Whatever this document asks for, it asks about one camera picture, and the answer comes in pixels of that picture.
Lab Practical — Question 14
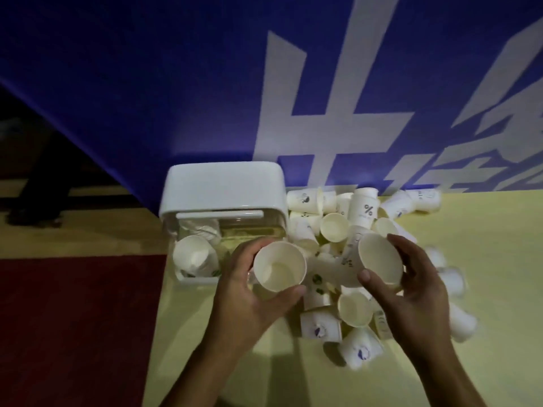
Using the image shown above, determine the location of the person's left hand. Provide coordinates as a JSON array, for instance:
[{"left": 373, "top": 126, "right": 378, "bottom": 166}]
[{"left": 209, "top": 237, "right": 307, "bottom": 345}]

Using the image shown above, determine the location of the person's right hand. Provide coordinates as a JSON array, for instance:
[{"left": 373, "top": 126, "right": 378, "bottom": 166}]
[{"left": 357, "top": 233, "right": 451, "bottom": 357}]

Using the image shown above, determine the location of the white disposable paper cup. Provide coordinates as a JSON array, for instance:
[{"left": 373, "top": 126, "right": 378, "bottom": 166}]
[
  {"left": 178, "top": 220, "right": 222, "bottom": 246},
  {"left": 253, "top": 241, "right": 307, "bottom": 293},
  {"left": 173, "top": 235, "right": 220, "bottom": 279},
  {"left": 339, "top": 232, "right": 404, "bottom": 293}
]

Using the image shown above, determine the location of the person's left forearm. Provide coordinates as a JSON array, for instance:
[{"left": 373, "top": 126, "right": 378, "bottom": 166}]
[{"left": 160, "top": 332, "right": 256, "bottom": 407}]

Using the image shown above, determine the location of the person's right forearm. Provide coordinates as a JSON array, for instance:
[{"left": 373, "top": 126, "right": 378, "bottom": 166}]
[{"left": 401, "top": 330, "right": 489, "bottom": 407}]

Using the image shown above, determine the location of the pile of white paper cups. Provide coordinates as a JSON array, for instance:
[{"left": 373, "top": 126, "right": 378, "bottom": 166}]
[{"left": 286, "top": 186, "right": 481, "bottom": 372}]

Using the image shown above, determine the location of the clear plastic storage bin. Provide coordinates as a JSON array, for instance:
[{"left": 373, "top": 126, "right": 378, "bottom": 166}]
[{"left": 163, "top": 211, "right": 290, "bottom": 287}]

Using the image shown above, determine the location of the crumpled white disposable paper cup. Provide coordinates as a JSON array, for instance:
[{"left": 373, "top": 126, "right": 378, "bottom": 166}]
[{"left": 178, "top": 220, "right": 222, "bottom": 246}]

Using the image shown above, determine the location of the white bin lid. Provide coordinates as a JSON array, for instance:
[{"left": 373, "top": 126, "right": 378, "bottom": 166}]
[{"left": 159, "top": 163, "right": 290, "bottom": 221}]

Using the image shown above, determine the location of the blue banner with white characters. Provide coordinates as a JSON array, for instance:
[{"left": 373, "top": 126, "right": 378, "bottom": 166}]
[{"left": 0, "top": 0, "right": 543, "bottom": 210}]

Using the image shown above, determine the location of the dark furniture leg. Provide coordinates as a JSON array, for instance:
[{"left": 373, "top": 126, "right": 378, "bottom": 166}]
[{"left": 8, "top": 118, "right": 74, "bottom": 228}]

